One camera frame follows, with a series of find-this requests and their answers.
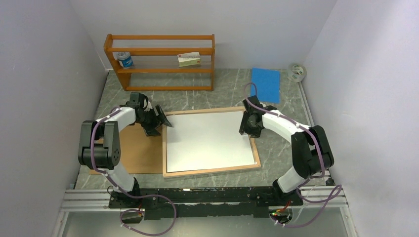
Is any small white green box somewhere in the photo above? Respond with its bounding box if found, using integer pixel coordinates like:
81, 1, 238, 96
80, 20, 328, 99
177, 52, 201, 67

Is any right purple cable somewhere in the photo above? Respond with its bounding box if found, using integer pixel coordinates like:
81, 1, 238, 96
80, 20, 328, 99
244, 82, 343, 229

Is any wooden picture frame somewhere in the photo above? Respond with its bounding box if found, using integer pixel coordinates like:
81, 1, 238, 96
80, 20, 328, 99
162, 106, 262, 179

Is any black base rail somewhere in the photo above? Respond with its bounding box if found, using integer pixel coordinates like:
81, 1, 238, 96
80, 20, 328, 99
108, 186, 303, 220

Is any brown cardboard backing board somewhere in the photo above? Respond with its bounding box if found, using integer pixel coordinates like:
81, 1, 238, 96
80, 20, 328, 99
94, 122, 163, 174

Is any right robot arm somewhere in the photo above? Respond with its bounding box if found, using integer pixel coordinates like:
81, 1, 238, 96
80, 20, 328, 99
239, 95, 335, 205

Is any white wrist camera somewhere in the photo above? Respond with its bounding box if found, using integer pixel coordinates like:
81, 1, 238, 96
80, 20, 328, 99
142, 99, 153, 112
263, 105, 277, 111

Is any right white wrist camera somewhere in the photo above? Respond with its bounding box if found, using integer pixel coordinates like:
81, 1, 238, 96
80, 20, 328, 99
263, 105, 277, 111

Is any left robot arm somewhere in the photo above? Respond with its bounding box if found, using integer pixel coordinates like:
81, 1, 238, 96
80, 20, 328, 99
78, 92, 172, 208

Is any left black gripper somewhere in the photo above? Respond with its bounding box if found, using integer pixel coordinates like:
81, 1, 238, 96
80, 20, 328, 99
137, 105, 171, 136

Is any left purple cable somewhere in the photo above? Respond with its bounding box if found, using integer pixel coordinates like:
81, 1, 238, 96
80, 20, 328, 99
89, 106, 177, 237

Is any orange wooden shelf rack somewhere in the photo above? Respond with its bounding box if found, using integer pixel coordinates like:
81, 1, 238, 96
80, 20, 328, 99
103, 34, 215, 91

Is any blue foam mat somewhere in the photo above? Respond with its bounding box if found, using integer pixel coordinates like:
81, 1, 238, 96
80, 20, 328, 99
251, 68, 280, 104

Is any clear tape roll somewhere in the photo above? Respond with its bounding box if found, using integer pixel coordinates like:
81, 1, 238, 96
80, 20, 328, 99
287, 63, 307, 82

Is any purple cable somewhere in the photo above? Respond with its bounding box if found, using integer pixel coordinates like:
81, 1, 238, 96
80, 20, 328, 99
89, 106, 177, 237
244, 82, 343, 229

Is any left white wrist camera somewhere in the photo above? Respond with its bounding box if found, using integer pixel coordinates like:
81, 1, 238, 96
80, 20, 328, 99
142, 99, 153, 112

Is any blue white small jar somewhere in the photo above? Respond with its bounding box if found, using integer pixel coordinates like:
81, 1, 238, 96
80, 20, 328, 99
116, 52, 133, 68

